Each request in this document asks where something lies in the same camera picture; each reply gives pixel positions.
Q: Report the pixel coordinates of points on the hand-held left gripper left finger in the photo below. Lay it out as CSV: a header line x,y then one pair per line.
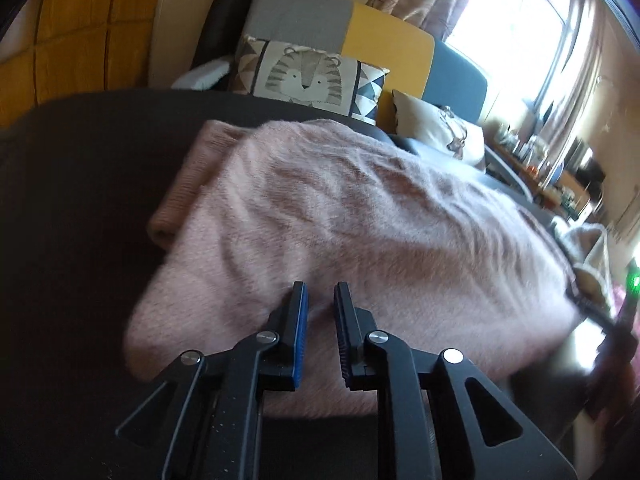
x,y
300,340

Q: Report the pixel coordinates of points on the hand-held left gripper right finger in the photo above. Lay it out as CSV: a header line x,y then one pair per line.
x,y
342,340

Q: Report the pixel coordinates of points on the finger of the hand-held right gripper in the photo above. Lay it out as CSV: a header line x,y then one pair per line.
x,y
590,305

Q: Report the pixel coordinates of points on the pink knit sweater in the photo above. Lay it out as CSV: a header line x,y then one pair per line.
x,y
350,210

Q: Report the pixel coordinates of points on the cream knit sweater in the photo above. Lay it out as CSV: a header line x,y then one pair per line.
x,y
585,240

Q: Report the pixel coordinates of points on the cluttered wooden desk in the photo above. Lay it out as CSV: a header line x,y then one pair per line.
x,y
570,185

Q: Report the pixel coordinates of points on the black monitor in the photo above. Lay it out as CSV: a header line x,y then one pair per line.
x,y
590,165

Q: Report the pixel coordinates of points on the deer print cushion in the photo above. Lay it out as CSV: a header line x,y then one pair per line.
x,y
420,120

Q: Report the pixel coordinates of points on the black leather bench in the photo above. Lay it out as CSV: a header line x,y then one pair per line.
x,y
75,210

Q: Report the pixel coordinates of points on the tiger print cushion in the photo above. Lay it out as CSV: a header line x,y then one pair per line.
x,y
300,75

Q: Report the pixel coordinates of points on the bright window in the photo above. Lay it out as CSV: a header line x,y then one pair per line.
x,y
515,35

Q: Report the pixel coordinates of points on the grey yellow blue sofa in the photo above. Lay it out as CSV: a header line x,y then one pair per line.
x,y
385,45

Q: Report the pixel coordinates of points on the black rolled mat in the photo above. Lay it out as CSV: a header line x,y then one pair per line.
x,y
225,10

